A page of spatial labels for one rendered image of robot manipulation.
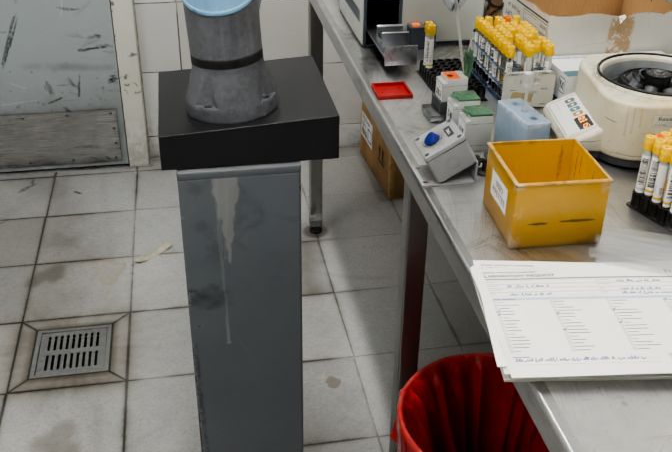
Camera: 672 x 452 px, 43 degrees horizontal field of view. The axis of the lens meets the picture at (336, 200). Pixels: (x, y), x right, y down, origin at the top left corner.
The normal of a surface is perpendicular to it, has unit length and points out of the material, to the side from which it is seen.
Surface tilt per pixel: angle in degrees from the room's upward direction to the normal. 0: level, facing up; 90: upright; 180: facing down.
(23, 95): 90
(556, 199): 90
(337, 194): 0
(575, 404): 0
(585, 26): 96
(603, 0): 88
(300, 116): 4
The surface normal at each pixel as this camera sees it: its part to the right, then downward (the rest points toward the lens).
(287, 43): 0.18, 0.48
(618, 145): -0.53, 0.41
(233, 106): 0.16, 0.19
